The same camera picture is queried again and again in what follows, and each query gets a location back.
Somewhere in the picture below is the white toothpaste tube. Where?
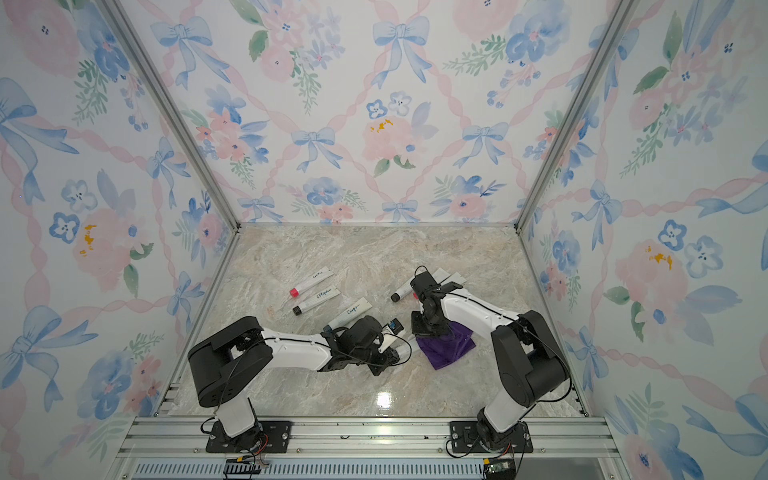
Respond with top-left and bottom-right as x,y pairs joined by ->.
445,273 -> 465,287

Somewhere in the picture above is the white tube dark cap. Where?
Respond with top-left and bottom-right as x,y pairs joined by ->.
292,287 -> 341,316

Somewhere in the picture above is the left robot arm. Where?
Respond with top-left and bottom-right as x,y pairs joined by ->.
187,315 -> 409,439

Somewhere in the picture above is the white tube front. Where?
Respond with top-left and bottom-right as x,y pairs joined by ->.
390,335 -> 420,362

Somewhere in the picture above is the aluminium corner post left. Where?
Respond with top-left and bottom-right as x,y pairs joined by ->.
96,1 -> 240,232

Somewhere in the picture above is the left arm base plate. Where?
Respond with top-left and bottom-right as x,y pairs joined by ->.
201,420 -> 293,455

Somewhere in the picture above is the purple cloth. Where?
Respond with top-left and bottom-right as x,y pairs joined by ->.
416,322 -> 476,370

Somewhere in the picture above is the aluminium corner post right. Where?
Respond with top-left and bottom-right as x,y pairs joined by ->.
515,0 -> 637,235

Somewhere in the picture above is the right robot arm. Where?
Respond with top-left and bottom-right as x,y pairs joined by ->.
411,270 -> 571,448

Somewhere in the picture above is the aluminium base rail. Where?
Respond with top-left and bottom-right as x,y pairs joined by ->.
106,416 -> 629,479

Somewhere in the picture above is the white tube pink cap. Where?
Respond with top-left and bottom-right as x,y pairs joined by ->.
289,267 -> 334,298
433,268 -> 450,284

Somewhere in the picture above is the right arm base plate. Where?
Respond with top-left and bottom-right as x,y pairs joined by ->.
448,420 -> 534,455

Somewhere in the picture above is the aluminium corner post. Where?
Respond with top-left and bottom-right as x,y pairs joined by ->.
515,0 -> 637,235
96,1 -> 240,232

